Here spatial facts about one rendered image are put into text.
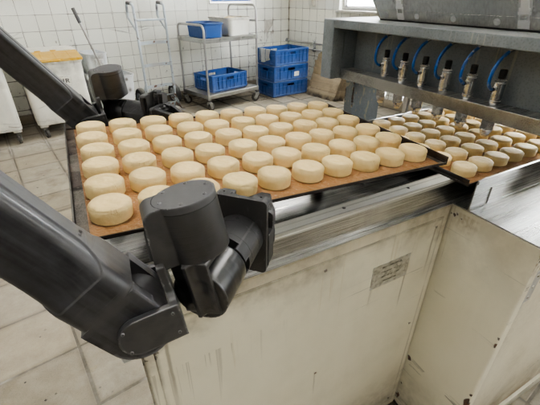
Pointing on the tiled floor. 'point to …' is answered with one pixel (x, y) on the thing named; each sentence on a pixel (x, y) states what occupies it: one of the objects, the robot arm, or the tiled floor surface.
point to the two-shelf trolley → (206, 62)
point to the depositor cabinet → (479, 307)
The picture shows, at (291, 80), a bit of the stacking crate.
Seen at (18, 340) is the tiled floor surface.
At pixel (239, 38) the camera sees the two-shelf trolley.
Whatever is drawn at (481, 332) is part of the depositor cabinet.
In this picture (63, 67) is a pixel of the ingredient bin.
